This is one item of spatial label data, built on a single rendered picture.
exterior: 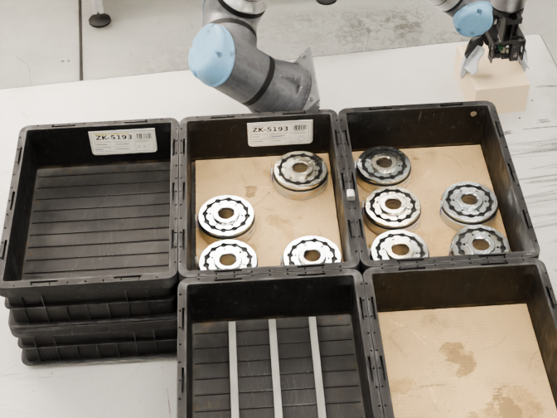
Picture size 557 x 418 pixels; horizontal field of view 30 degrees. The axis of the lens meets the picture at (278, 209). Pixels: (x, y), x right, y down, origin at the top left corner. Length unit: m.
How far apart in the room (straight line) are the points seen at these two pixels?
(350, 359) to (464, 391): 0.19
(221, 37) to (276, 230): 0.43
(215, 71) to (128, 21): 1.77
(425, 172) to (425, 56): 0.54
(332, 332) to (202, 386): 0.24
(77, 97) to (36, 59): 1.32
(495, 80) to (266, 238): 0.71
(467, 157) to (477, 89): 0.29
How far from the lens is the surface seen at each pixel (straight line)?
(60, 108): 2.41
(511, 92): 2.33
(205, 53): 2.12
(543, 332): 1.74
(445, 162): 2.04
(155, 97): 2.40
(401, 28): 3.77
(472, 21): 2.04
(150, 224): 1.93
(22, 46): 3.82
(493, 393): 1.70
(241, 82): 2.12
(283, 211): 1.93
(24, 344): 1.88
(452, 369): 1.72
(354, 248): 1.73
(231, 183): 1.98
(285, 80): 2.16
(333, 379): 1.69
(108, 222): 1.95
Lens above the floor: 2.22
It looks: 46 degrees down
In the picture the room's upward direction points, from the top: 2 degrees counter-clockwise
